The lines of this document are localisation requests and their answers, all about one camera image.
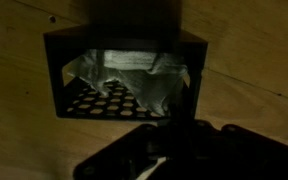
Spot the white towel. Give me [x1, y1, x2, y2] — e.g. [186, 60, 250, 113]
[65, 49, 189, 116]

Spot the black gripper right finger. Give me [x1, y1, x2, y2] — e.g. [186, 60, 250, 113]
[181, 74, 200, 127]

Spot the black mesh basket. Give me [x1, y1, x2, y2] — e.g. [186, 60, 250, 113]
[43, 23, 209, 121]

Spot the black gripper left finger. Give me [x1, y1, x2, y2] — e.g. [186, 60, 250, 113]
[166, 78, 184, 128]

